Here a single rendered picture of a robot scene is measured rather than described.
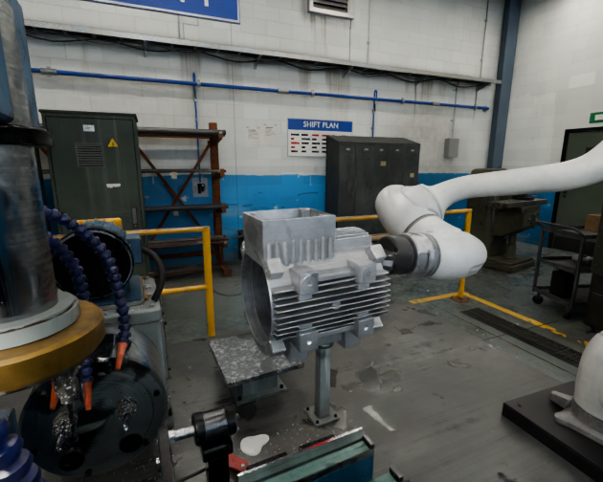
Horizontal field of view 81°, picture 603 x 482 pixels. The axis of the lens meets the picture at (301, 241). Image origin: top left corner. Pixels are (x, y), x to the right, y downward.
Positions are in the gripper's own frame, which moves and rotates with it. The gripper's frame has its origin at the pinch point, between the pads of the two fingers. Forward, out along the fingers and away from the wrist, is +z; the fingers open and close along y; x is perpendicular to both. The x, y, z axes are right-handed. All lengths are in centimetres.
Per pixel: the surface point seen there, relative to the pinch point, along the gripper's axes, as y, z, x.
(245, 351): -52, -8, 44
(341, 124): -482, -293, -116
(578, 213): -285, -667, -8
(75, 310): 4.3, 32.7, 5.7
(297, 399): -37, -21, 55
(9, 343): 9.2, 37.7, 7.0
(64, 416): -17, 37, 34
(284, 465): -4.0, -1.9, 44.3
